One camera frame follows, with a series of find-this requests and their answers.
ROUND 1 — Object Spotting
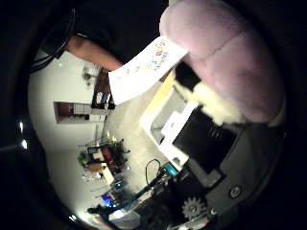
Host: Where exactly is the pink plush toy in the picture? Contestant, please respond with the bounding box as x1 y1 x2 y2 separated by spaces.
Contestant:
107 0 287 127

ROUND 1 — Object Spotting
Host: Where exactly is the cluttered desk with plant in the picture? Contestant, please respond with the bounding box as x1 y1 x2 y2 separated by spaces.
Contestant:
76 137 131 186

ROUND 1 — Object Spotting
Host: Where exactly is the dark wooden shelf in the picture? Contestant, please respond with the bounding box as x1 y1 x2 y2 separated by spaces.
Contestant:
90 68 116 111

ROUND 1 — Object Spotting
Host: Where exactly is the person in black shirt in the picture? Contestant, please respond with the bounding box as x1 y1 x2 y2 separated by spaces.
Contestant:
42 0 171 72

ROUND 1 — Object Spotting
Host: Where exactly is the black cable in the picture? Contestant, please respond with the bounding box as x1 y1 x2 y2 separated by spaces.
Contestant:
145 158 162 186

